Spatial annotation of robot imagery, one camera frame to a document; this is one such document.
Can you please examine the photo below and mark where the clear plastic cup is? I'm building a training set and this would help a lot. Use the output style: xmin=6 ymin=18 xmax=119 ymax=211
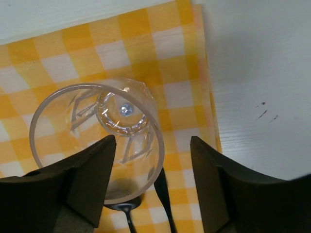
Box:
xmin=29 ymin=77 xmax=165 ymax=202

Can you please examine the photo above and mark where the black knife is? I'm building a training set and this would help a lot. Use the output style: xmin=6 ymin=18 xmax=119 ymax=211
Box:
xmin=154 ymin=168 xmax=177 ymax=233

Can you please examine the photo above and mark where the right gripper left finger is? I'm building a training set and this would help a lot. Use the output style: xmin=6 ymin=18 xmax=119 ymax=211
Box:
xmin=0 ymin=135 xmax=116 ymax=233

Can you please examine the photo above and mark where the black spoon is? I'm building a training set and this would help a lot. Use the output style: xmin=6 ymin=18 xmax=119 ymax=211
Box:
xmin=104 ymin=178 xmax=144 ymax=233

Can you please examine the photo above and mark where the yellow white checkered cloth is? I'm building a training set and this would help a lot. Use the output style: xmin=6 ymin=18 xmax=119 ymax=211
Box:
xmin=0 ymin=0 xmax=223 ymax=233

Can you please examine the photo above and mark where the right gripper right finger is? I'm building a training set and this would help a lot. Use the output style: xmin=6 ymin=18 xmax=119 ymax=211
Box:
xmin=190 ymin=136 xmax=311 ymax=233

